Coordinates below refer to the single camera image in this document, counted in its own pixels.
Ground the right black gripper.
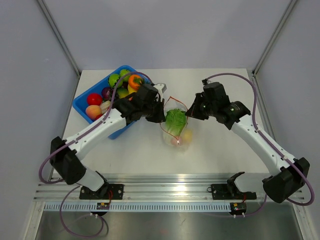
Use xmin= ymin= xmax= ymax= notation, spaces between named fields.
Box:
xmin=186 ymin=93 xmax=217 ymax=121

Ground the green lettuce head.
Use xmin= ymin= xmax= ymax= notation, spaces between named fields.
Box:
xmin=164 ymin=108 xmax=188 ymax=142

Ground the clear zip top bag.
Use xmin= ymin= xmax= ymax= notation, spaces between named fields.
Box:
xmin=160 ymin=96 xmax=193 ymax=152

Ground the yellow lemon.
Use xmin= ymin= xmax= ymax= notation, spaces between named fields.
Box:
xmin=181 ymin=128 xmax=193 ymax=143

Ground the pink egg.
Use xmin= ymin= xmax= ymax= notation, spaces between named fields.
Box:
xmin=170 ymin=138 xmax=178 ymax=146

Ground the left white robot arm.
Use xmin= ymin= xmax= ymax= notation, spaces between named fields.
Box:
xmin=49 ymin=83 xmax=167 ymax=199

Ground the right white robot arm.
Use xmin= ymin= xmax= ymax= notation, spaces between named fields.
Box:
xmin=186 ymin=82 xmax=310 ymax=203

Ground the yellow pepper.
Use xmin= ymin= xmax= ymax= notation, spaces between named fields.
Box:
xmin=127 ymin=85 xmax=137 ymax=94

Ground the green yellow mango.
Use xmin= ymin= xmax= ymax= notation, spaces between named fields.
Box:
xmin=116 ymin=87 xmax=129 ymax=99

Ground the white scallion stalk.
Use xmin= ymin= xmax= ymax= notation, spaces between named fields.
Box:
xmin=99 ymin=100 xmax=111 ymax=114

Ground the purple onion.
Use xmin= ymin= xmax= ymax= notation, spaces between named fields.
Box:
xmin=101 ymin=86 xmax=112 ymax=99

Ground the large red tomato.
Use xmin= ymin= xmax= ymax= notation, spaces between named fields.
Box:
xmin=86 ymin=93 xmax=103 ymax=106

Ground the peach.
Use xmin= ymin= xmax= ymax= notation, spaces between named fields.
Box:
xmin=85 ymin=105 xmax=102 ymax=120

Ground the blue plastic basket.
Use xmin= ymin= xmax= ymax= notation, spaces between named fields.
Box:
xmin=72 ymin=65 xmax=137 ymax=140

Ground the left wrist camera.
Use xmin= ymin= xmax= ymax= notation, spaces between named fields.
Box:
xmin=153 ymin=83 xmax=167 ymax=100

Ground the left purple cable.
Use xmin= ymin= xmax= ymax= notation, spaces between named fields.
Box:
xmin=38 ymin=71 xmax=157 ymax=237

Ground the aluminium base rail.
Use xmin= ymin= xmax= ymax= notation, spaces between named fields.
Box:
xmin=33 ymin=173 xmax=305 ymax=203

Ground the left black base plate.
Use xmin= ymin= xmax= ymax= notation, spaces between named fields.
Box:
xmin=79 ymin=183 xmax=124 ymax=200

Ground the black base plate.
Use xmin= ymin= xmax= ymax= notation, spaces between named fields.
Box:
xmin=206 ymin=183 xmax=257 ymax=201
xmin=79 ymin=183 xmax=124 ymax=200

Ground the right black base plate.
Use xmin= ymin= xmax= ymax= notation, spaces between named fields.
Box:
xmin=206 ymin=183 xmax=257 ymax=201

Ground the white slotted cable duct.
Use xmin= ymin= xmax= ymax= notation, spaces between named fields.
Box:
xmin=43 ymin=201 xmax=231 ymax=213

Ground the right frame post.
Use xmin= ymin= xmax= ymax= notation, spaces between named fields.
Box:
xmin=252 ymin=0 xmax=300 ymax=77

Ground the frame post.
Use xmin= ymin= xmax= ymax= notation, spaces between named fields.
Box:
xmin=252 ymin=0 xmax=300 ymax=77
xmin=35 ymin=0 xmax=82 ymax=79

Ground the left frame post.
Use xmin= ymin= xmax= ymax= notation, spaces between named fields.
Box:
xmin=35 ymin=0 xmax=82 ymax=79

